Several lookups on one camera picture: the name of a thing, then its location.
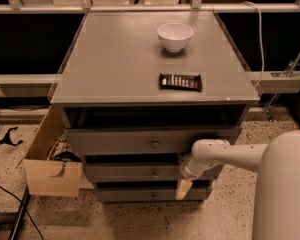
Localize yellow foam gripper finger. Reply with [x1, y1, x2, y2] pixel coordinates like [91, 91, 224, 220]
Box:
[175, 179, 193, 201]

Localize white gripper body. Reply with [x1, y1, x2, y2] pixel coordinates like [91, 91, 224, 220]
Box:
[180, 153, 207, 180]

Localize grey drawer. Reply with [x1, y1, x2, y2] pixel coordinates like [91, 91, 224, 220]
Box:
[83, 161, 225, 183]
[95, 187, 212, 203]
[65, 126, 242, 155]

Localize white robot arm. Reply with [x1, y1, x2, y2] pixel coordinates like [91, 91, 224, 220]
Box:
[175, 130, 300, 240]

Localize grey top drawer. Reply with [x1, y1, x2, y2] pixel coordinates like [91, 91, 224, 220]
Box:
[65, 126, 242, 155]

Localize grey bottom drawer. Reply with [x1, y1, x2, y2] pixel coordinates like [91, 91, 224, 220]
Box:
[95, 187, 212, 203]

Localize grey drawer cabinet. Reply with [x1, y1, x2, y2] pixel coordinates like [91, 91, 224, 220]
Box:
[51, 11, 259, 189]

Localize dark snack bar wrapper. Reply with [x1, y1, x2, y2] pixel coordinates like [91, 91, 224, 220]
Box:
[159, 73, 202, 92]

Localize snack bags in box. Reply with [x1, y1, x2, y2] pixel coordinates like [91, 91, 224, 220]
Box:
[48, 135, 81, 162]

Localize white bowl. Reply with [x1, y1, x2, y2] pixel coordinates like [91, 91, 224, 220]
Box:
[157, 23, 193, 52]

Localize cardboard box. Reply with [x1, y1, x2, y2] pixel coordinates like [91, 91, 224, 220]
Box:
[23, 107, 82, 197]

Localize black floor bar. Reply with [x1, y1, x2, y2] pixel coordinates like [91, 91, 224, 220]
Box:
[8, 188, 30, 240]

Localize black clamp tool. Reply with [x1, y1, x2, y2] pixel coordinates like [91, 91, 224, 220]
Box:
[0, 127, 22, 146]

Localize metal railing frame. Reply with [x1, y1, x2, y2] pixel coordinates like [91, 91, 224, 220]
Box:
[0, 0, 300, 98]

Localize black floor cable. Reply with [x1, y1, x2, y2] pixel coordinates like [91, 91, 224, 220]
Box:
[0, 177, 45, 240]

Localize white cable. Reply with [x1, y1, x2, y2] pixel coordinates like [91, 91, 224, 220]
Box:
[241, 1, 266, 89]

